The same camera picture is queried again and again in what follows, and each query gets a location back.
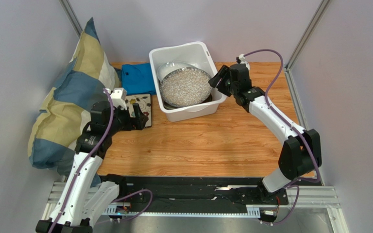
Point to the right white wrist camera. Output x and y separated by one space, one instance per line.
242 60

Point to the blue and cream pillow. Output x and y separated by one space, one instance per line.
66 109

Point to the large white oval plate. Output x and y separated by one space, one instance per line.
169 67

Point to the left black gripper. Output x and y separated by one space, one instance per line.
138 123

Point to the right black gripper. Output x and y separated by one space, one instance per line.
225 80

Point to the floral square plate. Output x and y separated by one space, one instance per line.
145 103

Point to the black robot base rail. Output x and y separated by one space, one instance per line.
196 195

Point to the speckled round ceramic plate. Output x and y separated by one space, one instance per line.
185 87

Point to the folded blue cloth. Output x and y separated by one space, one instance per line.
138 79

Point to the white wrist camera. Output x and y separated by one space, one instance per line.
242 60
118 97

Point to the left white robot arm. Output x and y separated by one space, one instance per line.
75 212

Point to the white plastic bin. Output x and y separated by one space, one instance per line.
195 54

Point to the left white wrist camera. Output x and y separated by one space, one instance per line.
118 97

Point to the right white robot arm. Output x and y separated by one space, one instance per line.
301 148

